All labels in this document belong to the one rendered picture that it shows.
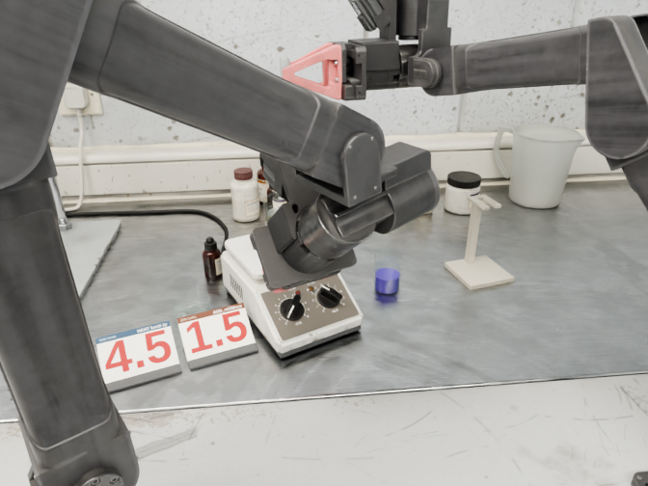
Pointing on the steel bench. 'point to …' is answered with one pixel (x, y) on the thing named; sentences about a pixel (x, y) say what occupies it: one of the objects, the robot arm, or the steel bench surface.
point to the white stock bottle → (245, 196)
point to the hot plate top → (245, 256)
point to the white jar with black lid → (458, 190)
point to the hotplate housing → (235, 284)
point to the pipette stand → (482, 274)
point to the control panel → (312, 311)
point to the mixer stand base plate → (88, 248)
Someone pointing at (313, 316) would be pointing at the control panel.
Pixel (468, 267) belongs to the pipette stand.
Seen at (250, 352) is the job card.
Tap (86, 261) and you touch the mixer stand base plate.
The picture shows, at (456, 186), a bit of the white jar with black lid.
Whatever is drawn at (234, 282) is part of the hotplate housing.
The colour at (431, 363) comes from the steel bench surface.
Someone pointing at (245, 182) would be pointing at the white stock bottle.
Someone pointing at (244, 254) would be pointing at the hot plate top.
